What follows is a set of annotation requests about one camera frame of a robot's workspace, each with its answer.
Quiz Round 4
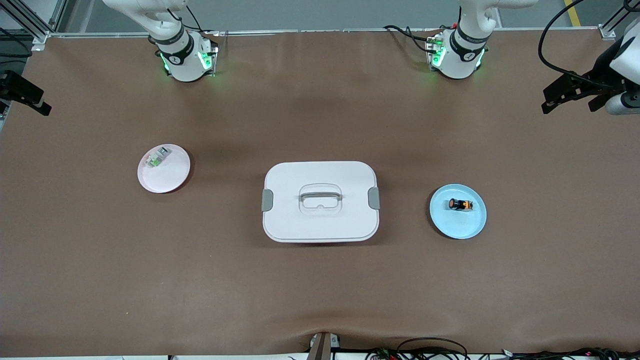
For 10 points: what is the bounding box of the aluminium table edge rail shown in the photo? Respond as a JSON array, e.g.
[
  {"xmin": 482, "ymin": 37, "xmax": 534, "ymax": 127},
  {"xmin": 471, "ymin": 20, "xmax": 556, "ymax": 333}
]
[{"xmin": 47, "ymin": 27, "xmax": 603, "ymax": 39}]

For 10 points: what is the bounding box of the light blue round plate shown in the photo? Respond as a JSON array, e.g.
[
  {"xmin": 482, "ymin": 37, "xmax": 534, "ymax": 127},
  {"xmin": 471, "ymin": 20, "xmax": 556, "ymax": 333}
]
[{"xmin": 429, "ymin": 183, "xmax": 488, "ymax": 240}]

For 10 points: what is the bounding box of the black cable bundle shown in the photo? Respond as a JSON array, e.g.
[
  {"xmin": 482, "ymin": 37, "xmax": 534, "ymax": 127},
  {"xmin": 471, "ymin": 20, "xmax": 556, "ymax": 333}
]
[
  {"xmin": 500, "ymin": 347, "xmax": 640, "ymax": 360},
  {"xmin": 365, "ymin": 337, "xmax": 470, "ymax": 360}
]

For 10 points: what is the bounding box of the black base cable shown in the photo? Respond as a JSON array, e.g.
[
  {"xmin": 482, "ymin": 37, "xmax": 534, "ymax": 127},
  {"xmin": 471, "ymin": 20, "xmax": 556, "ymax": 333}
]
[{"xmin": 383, "ymin": 24, "xmax": 453, "ymax": 55}]

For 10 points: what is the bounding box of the green clear switch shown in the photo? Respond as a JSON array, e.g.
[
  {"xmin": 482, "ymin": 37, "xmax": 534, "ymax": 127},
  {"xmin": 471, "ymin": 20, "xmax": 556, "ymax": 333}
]
[{"xmin": 144, "ymin": 146, "xmax": 172, "ymax": 169}]

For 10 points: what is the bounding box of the pink round plate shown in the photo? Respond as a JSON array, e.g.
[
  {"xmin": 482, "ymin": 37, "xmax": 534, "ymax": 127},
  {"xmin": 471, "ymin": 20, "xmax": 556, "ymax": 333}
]
[{"xmin": 137, "ymin": 143, "xmax": 191, "ymax": 194}]

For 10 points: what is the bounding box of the grey lid handle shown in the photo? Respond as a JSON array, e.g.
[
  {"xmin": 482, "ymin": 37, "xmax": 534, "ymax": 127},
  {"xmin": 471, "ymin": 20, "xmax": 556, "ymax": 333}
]
[{"xmin": 299, "ymin": 189, "xmax": 343, "ymax": 203}]

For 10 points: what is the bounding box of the metal table bracket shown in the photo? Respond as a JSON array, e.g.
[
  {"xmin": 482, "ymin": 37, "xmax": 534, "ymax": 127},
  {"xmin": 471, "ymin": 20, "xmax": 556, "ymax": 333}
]
[{"xmin": 307, "ymin": 331, "xmax": 342, "ymax": 360}]

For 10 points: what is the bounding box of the white lidded container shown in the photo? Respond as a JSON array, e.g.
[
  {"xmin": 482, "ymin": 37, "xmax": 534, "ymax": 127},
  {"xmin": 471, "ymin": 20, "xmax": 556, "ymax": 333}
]
[{"xmin": 261, "ymin": 160, "xmax": 381, "ymax": 244}]

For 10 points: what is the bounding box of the aluminium frame post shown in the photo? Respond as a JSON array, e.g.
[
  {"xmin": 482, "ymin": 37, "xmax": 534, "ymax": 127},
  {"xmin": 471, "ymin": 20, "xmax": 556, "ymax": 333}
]
[
  {"xmin": 597, "ymin": 0, "xmax": 640, "ymax": 41},
  {"xmin": 0, "ymin": 0, "xmax": 68, "ymax": 53}
]

